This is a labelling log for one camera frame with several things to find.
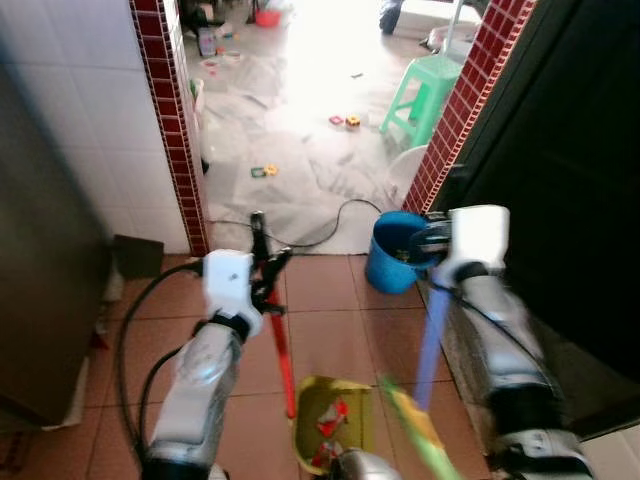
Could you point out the dark wooden door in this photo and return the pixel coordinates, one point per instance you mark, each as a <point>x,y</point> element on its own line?
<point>570,150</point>

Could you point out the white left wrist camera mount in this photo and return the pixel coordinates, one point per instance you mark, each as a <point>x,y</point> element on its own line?
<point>228,280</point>

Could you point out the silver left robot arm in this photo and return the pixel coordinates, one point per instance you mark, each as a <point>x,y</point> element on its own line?
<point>198,380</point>

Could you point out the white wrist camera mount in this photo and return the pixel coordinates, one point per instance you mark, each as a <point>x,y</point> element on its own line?
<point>478,240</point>
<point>228,280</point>

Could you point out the green plastic stool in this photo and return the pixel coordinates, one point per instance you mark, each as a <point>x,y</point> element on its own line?
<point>432,72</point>

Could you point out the dark flat board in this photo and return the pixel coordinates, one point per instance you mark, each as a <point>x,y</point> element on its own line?
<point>138,257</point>

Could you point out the white round container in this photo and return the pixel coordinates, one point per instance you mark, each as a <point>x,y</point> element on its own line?
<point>405,170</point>

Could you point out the silver robot leg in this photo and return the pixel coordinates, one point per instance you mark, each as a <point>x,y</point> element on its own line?
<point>362,467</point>

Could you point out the blue plastic bucket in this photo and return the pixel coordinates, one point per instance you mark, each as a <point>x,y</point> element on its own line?
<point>385,262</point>

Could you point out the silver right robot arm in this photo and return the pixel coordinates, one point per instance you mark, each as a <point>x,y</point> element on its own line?
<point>510,350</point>

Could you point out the pink and yellow floor toy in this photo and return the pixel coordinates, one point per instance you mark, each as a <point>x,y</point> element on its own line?
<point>346,122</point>

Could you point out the red plastic basin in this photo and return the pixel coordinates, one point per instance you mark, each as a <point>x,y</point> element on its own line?
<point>267,17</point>

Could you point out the green and orange floor toy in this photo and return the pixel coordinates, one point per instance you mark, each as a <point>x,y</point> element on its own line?
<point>265,171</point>

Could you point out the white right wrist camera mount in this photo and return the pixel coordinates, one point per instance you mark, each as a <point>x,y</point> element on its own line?
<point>478,240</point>

